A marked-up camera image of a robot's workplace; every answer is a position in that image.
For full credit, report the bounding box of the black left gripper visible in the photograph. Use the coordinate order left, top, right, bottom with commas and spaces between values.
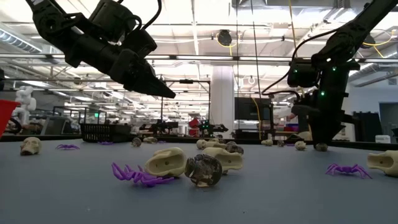
89, 39, 177, 100

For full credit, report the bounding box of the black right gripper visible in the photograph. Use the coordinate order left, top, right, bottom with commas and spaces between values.
290, 89, 362, 146

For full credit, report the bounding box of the person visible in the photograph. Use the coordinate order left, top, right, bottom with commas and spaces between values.
285, 104, 313, 141

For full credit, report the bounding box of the workbench with coloured bins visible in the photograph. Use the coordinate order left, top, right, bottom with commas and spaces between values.
275, 123, 312, 141

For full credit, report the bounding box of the black cabinet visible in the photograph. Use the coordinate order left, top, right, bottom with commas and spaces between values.
353, 111, 383, 142

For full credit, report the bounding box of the red bulky object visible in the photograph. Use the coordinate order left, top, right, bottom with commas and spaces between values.
188, 117, 200, 137

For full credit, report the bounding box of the dark door panel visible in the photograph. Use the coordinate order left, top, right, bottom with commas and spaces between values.
378, 101, 398, 138

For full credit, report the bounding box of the black mesh bin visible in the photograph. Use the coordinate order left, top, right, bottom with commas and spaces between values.
80, 123, 132, 144

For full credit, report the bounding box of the black robot rig with lights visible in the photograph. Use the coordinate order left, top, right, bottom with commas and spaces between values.
139, 120, 229, 138

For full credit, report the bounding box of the black monitor panel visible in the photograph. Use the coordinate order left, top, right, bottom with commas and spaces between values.
234, 96, 274, 121

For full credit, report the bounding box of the red plastic basket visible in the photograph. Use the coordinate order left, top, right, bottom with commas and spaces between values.
0, 99, 21, 138

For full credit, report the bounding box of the black metal frame rig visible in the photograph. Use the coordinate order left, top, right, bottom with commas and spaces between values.
160, 79, 211, 138

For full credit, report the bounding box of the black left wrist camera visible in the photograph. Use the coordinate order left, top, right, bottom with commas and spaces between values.
123, 28, 158, 60

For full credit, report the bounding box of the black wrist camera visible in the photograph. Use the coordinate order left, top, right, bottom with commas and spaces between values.
123, 28, 158, 60
287, 59, 318, 88

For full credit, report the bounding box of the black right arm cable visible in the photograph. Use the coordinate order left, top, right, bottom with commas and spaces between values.
261, 28, 340, 98

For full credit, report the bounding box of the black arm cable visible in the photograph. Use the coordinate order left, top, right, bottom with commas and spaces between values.
261, 28, 340, 98
135, 0, 163, 32

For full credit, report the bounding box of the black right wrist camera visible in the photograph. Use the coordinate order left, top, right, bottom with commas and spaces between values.
287, 59, 318, 88

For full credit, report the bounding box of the yellow hanging cable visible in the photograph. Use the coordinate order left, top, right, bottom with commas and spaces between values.
251, 96, 262, 141
287, 0, 313, 141

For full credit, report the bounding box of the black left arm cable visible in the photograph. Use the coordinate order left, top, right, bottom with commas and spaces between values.
135, 0, 163, 32

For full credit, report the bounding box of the black ceiling cable reel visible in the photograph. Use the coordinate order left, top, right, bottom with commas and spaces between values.
360, 32, 376, 49
216, 29, 233, 47

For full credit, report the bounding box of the thin black hanging cable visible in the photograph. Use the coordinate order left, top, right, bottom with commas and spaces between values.
235, 0, 240, 138

